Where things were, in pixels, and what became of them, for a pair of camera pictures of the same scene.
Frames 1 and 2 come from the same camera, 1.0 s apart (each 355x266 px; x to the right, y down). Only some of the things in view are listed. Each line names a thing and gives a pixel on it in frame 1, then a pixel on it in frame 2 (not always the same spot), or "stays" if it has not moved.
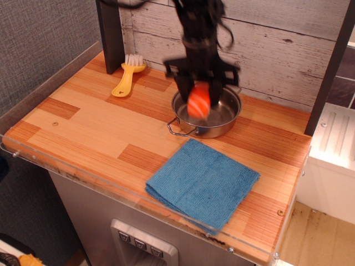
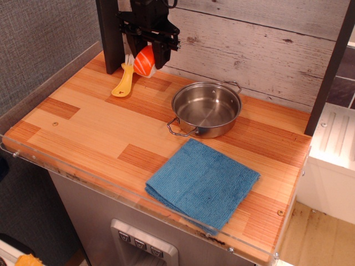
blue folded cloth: [203, 185] stays
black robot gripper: [202, 61] -> [148, 21]
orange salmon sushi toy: [198, 101] -> [144, 62]
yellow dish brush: [133, 64] stays
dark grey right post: [332, 67] stays
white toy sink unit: [328, 180] stays
